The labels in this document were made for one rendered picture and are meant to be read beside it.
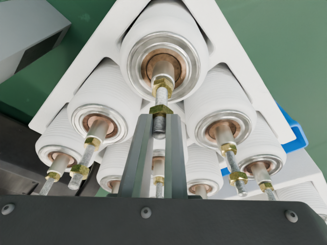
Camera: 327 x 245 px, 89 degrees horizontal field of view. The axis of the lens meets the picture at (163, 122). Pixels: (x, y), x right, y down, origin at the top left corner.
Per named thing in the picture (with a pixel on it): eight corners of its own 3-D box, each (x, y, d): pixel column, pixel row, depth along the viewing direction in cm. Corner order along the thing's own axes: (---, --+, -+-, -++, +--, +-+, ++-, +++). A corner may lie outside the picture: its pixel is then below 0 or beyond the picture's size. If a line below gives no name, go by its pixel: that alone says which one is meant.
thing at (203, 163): (216, 123, 46) (234, 184, 33) (195, 142, 52) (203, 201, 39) (187, 108, 43) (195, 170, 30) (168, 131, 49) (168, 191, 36)
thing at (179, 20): (166, -21, 26) (163, -13, 13) (203, 27, 31) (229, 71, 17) (129, 27, 31) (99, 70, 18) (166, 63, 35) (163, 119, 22)
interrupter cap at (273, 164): (244, 181, 32) (245, 184, 32) (226, 163, 29) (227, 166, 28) (286, 167, 29) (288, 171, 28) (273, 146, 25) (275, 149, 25)
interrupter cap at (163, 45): (163, 8, 14) (163, 10, 13) (214, 70, 17) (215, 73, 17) (113, 69, 18) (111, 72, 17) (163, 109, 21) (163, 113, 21)
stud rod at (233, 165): (227, 140, 22) (247, 197, 17) (220, 141, 22) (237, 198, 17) (228, 135, 22) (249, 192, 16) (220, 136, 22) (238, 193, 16)
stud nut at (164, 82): (154, 75, 14) (154, 80, 14) (174, 79, 14) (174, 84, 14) (151, 94, 15) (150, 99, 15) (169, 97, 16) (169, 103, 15)
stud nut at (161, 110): (151, 101, 11) (149, 108, 11) (174, 105, 12) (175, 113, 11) (147, 122, 13) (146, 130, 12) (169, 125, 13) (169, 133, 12)
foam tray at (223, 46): (161, 148, 66) (159, 194, 52) (66, 83, 47) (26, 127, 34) (261, 91, 47) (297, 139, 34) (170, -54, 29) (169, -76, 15)
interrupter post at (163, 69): (163, 53, 16) (162, 67, 14) (179, 69, 18) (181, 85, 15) (147, 69, 18) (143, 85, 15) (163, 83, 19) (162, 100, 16)
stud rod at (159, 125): (158, 73, 16) (152, 129, 10) (169, 75, 16) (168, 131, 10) (157, 82, 16) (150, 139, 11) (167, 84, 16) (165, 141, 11)
